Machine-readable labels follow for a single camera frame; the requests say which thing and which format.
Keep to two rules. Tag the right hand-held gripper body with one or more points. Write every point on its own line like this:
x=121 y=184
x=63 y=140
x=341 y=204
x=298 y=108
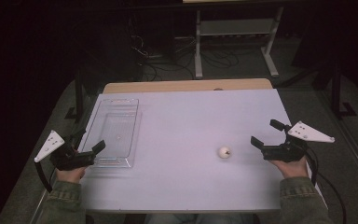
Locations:
x=284 y=152

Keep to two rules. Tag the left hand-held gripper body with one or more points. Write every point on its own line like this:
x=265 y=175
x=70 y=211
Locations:
x=71 y=158

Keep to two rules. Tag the clear plastic tray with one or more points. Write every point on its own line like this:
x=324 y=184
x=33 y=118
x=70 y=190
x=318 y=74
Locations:
x=118 y=130

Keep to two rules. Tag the white garlic bulb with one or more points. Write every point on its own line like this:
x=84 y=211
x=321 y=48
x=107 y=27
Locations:
x=224 y=152

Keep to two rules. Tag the person's left hand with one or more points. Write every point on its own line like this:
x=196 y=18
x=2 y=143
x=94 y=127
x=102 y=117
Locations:
x=71 y=174

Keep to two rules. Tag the person's right hand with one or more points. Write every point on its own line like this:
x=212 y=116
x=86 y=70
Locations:
x=292 y=169

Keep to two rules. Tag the grey metal desk frame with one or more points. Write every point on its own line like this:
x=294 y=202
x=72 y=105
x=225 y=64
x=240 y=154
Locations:
x=236 y=27

